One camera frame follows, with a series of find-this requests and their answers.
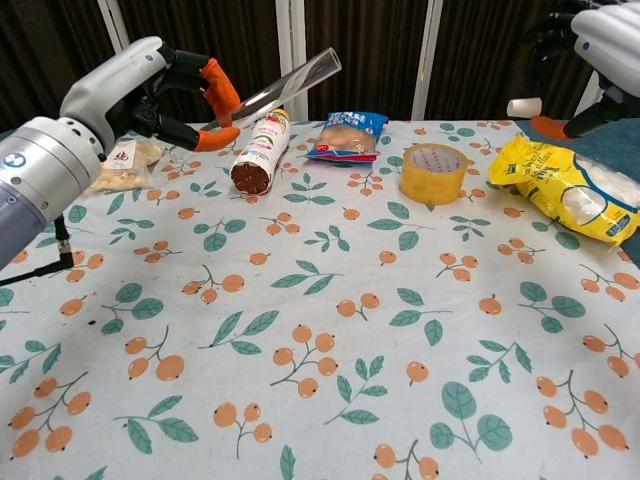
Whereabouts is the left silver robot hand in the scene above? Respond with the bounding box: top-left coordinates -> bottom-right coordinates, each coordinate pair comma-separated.
59,35 -> 242,154

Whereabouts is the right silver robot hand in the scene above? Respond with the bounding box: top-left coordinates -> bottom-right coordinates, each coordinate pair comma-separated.
522,0 -> 640,142

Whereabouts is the small white stopper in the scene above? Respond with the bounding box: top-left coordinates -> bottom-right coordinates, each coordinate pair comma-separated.
506,97 -> 542,117

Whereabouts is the clear glass test tube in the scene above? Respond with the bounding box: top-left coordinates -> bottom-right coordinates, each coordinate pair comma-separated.
202,47 -> 344,132

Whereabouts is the clear bag of nuts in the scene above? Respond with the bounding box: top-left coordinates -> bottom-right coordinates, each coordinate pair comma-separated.
89,138 -> 166,194

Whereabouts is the yellow marshmallow bag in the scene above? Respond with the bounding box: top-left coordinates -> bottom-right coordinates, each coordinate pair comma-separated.
488,132 -> 640,246

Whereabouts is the clear packing tape roll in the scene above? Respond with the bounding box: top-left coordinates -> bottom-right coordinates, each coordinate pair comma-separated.
399,142 -> 470,205

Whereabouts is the blue snack bag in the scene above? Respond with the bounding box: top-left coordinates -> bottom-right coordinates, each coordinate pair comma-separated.
304,110 -> 390,164

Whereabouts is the floral printed tablecloth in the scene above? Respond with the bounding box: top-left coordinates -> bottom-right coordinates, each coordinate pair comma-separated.
0,119 -> 640,480

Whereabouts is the white screen frame post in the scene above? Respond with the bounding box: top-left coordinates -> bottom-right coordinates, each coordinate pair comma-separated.
410,0 -> 444,121
274,0 -> 309,122
573,0 -> 634,120
97,0 -> 154,124

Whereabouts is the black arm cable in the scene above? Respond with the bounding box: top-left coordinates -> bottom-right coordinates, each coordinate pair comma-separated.
0,214 -> 76,287

